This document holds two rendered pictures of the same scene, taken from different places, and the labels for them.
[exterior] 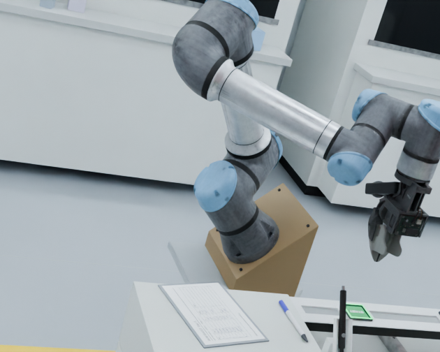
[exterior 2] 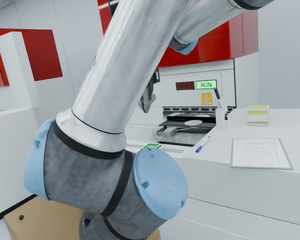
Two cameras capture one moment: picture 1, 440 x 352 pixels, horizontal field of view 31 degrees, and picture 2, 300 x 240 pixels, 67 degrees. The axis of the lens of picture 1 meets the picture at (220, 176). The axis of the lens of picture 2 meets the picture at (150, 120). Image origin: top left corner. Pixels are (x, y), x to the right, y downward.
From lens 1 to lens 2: 2.04 m
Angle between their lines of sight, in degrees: 113
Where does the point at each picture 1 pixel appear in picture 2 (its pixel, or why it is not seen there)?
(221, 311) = (249, 150)
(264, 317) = (219, 147)
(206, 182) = (173, 180)
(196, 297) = (262, 158)
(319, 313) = (174, 150)
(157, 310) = not seen: outside the picture
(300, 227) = not seen: hidden behind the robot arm
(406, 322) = (130, 143)
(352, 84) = not seen: outside the picture
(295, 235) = not seen: hidden behind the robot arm
